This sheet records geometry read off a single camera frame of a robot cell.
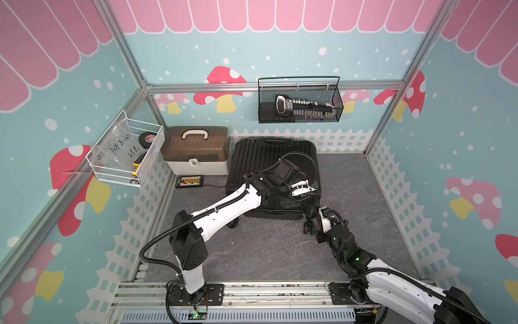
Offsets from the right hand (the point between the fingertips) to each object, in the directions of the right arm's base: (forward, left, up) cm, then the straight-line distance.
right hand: (317, 218), depth 85 cm
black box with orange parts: (+25, +62, -6) cm, 67 cm away
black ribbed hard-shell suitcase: (+38, +28, 0) cm, 47 cm away
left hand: (+6, +11, +12) cm, 17 cm away
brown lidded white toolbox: (+43, +61, 0) cm, 74 cm away
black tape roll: (+23, +69, +26) cm, 77 cm away
